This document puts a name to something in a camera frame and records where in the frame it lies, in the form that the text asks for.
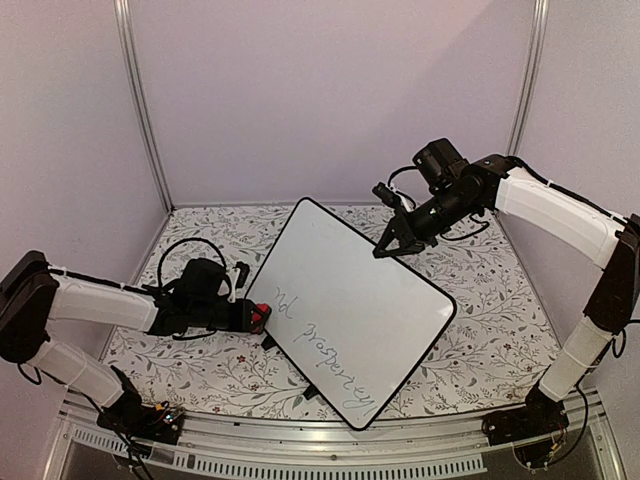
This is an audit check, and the black whiteboard stand foot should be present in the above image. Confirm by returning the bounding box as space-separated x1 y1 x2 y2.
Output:
261 336 277 351

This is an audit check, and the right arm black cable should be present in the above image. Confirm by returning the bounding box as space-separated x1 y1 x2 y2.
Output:
387 164 419 189

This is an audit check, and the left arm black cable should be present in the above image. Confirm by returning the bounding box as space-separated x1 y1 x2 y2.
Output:
155 237 227 286

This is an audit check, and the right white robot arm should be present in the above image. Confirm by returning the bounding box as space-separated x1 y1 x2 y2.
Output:
372 138 639 436

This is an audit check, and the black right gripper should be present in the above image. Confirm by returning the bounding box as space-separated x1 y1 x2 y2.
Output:
372 187 478 261

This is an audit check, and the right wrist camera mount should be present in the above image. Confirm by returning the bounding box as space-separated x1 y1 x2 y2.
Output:
372 182 417 212

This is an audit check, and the aluminium front rail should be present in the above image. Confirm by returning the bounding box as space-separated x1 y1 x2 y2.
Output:
43 389 629 479

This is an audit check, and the left aluminium frame post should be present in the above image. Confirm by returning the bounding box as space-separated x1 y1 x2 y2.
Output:
113 0 175 214

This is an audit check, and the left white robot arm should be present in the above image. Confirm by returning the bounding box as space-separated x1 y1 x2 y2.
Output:
1 251 271 434

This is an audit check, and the right aluminium frame post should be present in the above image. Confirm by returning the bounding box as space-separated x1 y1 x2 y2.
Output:
507 0 550 155

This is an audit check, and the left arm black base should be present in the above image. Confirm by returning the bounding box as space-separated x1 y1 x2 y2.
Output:
97 391 185 445

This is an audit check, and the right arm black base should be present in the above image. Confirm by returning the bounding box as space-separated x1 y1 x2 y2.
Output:
481 385 569 470

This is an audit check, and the white whiteboard black frame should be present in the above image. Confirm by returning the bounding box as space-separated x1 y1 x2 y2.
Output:
247 198 457 431

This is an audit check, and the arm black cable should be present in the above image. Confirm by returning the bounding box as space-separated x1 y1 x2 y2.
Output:
155 237 227 286
387 164 419 189

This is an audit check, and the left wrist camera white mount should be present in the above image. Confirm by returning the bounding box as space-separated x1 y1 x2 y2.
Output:
228 261 250 303

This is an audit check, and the aluminium frame post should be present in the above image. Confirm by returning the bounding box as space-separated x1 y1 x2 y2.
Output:
507 0 550 155
113 0 175 214

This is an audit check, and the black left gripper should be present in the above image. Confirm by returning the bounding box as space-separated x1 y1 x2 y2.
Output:
190 299 267 334

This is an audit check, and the red whiteboard eraser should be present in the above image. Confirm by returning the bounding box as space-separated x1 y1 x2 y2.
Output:
250 303 271 334

